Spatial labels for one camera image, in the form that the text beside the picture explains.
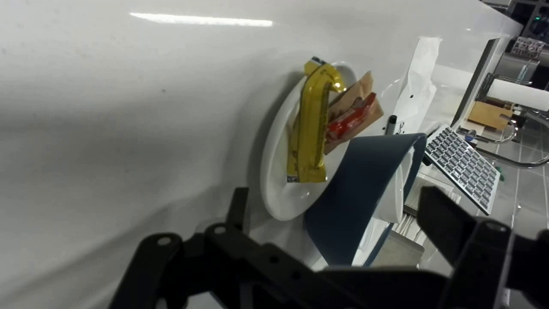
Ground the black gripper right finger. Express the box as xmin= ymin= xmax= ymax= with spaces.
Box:
xmin=419 ymin=185 xmax=549 ymax=309

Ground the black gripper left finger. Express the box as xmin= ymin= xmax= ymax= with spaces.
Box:
xmin=108 ymin=185 xmax=271 ymax=309

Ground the white plate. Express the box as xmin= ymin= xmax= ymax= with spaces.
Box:
xmin=259 ymin=58 xmax=379 ymax=223

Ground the yellow snack packet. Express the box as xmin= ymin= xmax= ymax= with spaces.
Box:
xmin=285 ymin=55 xmax=348 ymax=185

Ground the brown red snack packet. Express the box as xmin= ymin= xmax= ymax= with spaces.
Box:
xmin=324 ymin=70 xmax=386 ymax=154

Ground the white bowl dark blue outside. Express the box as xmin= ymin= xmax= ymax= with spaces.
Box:
xmin=302 ymin=132 xmax=429 ymax=271

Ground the black white checkerboard calibration board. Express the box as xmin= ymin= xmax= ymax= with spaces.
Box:
xmin=424 ymin=124 xmax=505 ymax=218

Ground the brown cardboard holder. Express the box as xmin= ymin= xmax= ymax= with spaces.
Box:
xmin=467 ymin=100 xmax=517 ymax=134

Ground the black marker pen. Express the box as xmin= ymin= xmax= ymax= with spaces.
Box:
xmin=383 ymin=113 xmax=400 ymax=137

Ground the translucent paper sheet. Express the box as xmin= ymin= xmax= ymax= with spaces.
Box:
xmin=393 ymin=36 xmax=460 ymax=139

